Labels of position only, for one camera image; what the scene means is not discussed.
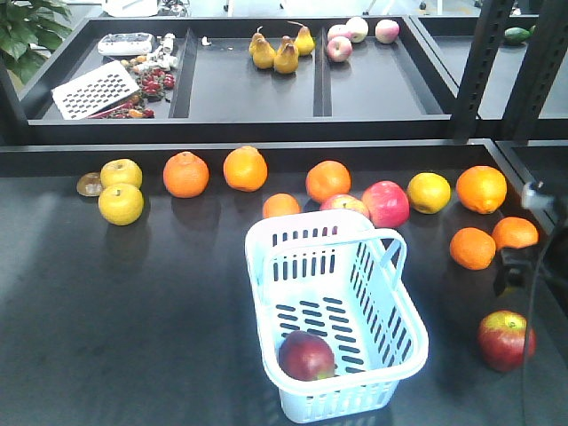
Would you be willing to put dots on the yellow citrus fruit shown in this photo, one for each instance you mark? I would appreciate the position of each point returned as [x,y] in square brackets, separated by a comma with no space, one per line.
[428,192]

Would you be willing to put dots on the light blue plastic basket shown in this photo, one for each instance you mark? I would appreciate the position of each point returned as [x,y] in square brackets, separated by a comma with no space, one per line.
[333,274]

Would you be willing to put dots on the dark red apple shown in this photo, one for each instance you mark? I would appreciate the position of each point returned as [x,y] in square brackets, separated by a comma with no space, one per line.
[501,340]
[306,357]

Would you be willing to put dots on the green avocado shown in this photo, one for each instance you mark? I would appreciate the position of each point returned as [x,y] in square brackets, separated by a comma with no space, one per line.
[516,35]

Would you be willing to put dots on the brown round fruit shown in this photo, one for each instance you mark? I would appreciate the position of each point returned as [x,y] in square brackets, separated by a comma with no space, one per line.
[89,185]

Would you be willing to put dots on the black wood produce display table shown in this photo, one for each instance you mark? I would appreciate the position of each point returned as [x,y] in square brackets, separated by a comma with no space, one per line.
[153,323]

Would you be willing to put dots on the brown yellow pear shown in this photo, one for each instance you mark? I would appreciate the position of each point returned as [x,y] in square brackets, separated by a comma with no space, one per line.
[304,41]
[261,51]
[286,60]
[285,41]

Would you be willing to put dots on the potted green plant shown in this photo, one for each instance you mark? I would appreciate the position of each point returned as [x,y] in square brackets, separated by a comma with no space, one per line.
[27,23]

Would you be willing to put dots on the yellow green fruit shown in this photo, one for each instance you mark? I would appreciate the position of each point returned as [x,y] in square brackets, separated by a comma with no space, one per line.
[121,204]
[121,171]

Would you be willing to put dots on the orange fruit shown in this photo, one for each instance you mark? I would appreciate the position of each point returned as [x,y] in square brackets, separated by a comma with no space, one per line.
[245,169]
[281,204]
[515,232]
[326,179]
[481,189]
[185,175]
[472,248]

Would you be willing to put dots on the black rear display table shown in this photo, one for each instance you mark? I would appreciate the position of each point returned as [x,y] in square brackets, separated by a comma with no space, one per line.
[419,86]

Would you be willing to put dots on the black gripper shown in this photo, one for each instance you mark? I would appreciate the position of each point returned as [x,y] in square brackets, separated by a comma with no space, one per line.
[518,268]

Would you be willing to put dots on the bright red apple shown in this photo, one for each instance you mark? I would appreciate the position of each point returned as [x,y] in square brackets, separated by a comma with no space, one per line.
[387,204]
[345,201]

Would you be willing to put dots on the pink white peach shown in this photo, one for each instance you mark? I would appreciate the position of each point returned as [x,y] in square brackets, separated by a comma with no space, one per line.
[358,29]
[386,31]
[339,49]

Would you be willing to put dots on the checkerboard calibration board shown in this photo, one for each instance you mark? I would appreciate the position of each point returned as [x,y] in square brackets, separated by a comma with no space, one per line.
[93,91]

